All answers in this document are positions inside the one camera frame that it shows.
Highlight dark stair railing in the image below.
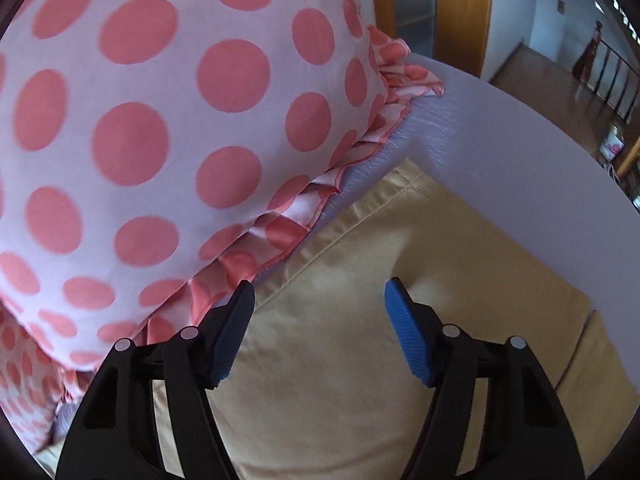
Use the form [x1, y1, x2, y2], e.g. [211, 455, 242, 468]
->
[586, 0, 639, 125]

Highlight pink polka dot pillow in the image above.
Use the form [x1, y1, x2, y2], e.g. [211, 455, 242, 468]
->
[0, 309, 92, 453]
[1, 0, 442, 370]

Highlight lavender bed sheet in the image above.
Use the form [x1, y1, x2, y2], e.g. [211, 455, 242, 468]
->
[49, 52, 633, 441]

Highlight wooden glass panel door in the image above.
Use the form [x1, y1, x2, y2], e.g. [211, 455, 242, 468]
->
[373, 0, 491, 77]

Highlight beige khaki pants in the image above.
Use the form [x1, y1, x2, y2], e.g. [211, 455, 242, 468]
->
[34, 155, 640, 480]

